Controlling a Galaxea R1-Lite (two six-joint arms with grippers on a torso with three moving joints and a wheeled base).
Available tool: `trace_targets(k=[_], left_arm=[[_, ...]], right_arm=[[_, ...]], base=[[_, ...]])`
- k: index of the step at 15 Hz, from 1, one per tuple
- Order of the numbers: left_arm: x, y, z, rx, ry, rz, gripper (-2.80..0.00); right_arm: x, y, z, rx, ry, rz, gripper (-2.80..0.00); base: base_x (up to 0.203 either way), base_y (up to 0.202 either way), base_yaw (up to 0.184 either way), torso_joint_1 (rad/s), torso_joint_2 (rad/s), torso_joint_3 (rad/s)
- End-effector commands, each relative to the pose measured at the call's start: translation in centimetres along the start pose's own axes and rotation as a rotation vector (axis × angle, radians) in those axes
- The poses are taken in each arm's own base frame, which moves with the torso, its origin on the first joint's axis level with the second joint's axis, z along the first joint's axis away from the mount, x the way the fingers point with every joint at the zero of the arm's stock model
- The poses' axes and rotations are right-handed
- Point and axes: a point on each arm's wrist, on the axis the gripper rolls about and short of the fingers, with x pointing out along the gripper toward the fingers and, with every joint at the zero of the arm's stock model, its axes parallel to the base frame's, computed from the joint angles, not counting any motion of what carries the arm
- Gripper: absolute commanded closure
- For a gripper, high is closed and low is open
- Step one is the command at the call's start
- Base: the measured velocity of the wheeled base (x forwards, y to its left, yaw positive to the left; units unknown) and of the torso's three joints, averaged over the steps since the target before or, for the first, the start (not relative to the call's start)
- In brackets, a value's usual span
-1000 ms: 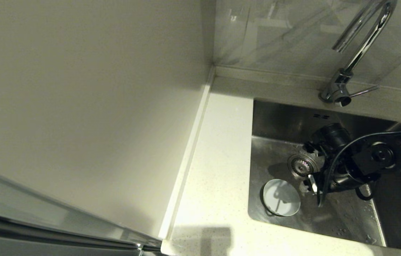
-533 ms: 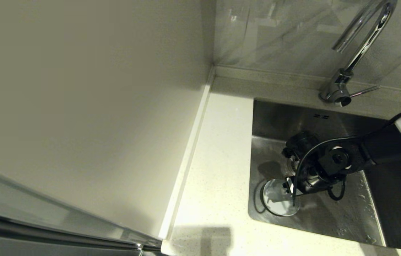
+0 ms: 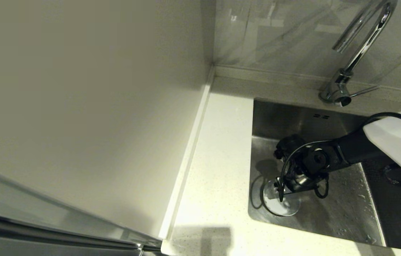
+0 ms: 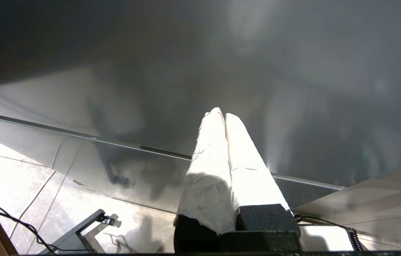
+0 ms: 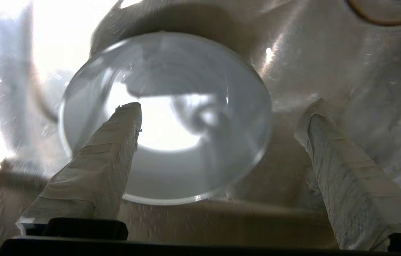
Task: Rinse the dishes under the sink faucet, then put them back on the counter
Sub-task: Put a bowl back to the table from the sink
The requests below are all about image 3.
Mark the stainless steel sink basin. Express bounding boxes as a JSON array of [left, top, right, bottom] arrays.
[[247, 99, 401, 252]]

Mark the beige cabinet side panel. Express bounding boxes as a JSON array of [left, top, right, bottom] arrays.
[[0, 0, 216, 239]]

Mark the stainless steel appliance front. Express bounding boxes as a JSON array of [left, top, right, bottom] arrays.
[[0, 162, 163, 256]]

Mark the chrome appliance handle bar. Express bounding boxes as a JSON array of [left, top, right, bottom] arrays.
[[0, 210, 162, 252]]

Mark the chrome gooseneck kitchen faucet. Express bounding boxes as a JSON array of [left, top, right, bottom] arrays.
[[319, 0, 398, 107]]

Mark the pale blue plastic bowl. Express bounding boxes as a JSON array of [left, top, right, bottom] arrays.
[[261, 178, 301, 217]]

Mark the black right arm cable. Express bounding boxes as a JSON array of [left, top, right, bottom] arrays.
[[274, 112, 401, 203]]

